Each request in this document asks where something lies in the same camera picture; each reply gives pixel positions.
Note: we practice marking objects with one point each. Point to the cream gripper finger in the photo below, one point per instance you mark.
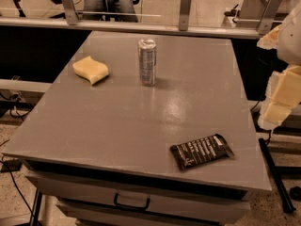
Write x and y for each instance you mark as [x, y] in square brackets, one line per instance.
[283, 94]
[270, 40]

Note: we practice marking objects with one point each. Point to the black rxbar chocolate wrapper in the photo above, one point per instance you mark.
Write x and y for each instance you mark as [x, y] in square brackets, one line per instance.
[201, 151]

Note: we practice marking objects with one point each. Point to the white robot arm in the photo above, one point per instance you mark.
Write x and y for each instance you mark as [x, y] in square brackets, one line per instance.
[289, 38]

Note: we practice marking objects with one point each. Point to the silver redbull can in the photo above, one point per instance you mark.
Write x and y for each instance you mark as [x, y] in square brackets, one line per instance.
[147, 61]

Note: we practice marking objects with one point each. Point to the black pole on floor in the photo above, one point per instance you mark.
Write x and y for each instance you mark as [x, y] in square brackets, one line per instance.
[287, 204]

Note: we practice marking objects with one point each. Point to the seated person in jeans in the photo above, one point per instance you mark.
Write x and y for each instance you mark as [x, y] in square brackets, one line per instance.
[124, 9]

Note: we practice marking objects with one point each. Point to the yellow sponge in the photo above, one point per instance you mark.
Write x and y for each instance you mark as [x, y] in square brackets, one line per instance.
[90, 69]

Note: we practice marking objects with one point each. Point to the grey drawer with black handle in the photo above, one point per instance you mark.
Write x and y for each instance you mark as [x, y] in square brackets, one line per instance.
[97, 202]

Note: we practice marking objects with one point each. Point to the grey metal railing frame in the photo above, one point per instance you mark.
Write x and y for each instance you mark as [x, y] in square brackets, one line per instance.
[239, 19]

